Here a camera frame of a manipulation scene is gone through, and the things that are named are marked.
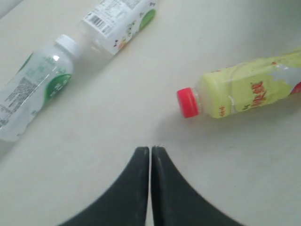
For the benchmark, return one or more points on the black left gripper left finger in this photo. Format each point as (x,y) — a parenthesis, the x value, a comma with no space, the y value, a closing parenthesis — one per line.
(125,202)

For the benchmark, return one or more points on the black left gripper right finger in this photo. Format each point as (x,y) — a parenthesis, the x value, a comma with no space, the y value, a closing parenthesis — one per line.
(174,201)

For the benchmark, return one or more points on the yellow-label red-cap bottle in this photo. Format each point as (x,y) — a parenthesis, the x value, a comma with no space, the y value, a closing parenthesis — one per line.
(245,86)

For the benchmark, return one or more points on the green-label white-cap bottle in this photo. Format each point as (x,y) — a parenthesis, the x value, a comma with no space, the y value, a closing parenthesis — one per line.
(42,76)

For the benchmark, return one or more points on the square white-label clear bottle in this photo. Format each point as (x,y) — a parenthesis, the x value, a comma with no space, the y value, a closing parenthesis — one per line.
(112,24)

